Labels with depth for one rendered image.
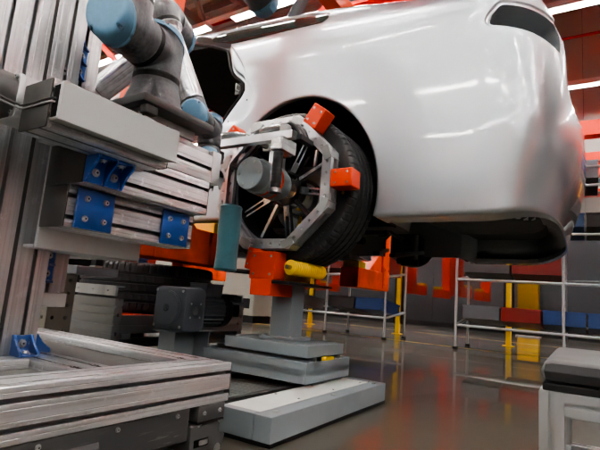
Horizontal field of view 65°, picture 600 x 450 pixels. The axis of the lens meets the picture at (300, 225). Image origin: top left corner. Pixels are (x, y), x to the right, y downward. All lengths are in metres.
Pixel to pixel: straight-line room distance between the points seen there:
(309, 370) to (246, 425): 0.46
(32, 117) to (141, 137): 0.19
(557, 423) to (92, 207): 0.92
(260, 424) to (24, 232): 0.75
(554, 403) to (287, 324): 1.36
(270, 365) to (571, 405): 1.28
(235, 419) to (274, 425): 0.12
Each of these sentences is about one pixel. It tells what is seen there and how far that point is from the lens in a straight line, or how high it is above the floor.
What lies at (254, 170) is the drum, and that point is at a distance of 1.77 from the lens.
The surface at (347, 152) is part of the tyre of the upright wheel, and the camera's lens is 1.86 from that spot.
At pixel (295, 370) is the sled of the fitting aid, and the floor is 0.14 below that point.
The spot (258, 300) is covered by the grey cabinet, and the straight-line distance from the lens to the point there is 6.85.
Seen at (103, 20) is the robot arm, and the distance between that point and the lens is 1.18.
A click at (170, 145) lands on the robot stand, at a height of 0.69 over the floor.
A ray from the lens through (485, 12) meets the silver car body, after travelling 2.07.
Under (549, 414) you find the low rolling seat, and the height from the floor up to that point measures 0.27.
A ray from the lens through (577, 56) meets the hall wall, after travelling 12.09.
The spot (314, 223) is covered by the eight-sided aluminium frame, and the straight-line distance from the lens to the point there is 1.76.
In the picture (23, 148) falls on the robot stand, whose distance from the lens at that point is 1.21.
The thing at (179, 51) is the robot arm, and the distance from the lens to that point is 1.30.
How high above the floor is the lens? 0.40
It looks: 9 degrees up
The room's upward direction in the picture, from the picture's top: 4 degrees clockwise
